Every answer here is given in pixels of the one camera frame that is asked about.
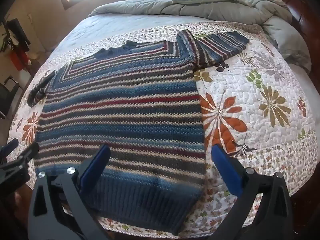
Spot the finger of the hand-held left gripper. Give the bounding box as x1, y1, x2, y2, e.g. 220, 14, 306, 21
0, 138, 19, 156
0, 142, 40, 188

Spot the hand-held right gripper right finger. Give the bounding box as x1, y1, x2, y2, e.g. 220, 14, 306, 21
211, 144, 298, 240

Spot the wooden headboard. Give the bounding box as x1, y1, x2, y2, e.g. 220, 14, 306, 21
237, 0, 320, 85

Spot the grey comforter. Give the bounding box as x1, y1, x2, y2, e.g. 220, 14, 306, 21
89, 0, 312, 74

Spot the floral quilted bedspread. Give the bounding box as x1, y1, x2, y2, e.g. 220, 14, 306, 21
6, 21, 318, 233

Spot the red cloth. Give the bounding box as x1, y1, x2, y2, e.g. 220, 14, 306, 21
9, 49, 28, 72

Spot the light blue bed sheet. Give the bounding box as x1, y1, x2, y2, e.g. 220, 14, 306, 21
54, 14, 213, 55

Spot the black chair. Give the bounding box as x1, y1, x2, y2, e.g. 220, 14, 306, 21
0, 75, 20, 119

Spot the black hanging garment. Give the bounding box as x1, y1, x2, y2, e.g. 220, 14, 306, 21
5, 19, 32, 53

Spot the striped knit sweater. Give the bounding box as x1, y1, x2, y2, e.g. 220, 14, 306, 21
27, 29, 250, 229

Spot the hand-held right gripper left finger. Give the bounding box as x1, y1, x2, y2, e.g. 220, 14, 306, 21
27, 144, 112, 240

